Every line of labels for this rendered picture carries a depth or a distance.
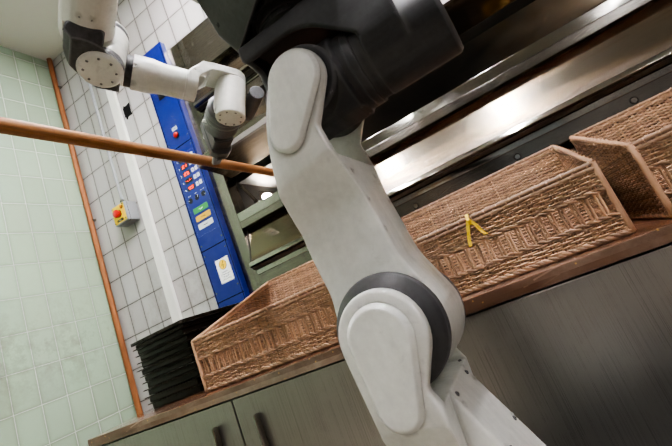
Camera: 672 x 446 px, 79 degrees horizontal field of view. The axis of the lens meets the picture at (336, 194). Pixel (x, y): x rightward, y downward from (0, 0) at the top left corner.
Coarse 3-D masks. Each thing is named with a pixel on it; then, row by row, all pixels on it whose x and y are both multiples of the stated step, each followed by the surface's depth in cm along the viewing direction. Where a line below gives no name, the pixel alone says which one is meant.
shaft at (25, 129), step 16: (0, 128) 73; (16, 128) 75; (32, 128) 77; (48, 128) 80; (80, 144) 86; (96, 144) 89; (112, 144) 92; (128, 144) 95; (144, 144) 100; (176, 160) 109; (192, 160) 114; (208, 160) 119; (224, 160) 126; (272, 176) 151
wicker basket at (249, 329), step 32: (288, 288) 158; (320, 288) 103; (224, 320) 134; (256, 320) 111; (288, 320) 106; (320, 320) 103; (224, 352) 129; (256, 352) 110; (288, 352) 106; (224, 384) 114
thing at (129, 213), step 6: (120, 204) 199; (126, 204) 199; (132, 204) 202; (120, 210) 199; (126, 210) 198; (132, 210) 201; (120, 216) 199; (126, 216) 197; (132, 216) 199; (138, 216) 202; (120, 222) 199; (126, 222) 200; (132, 222) 203
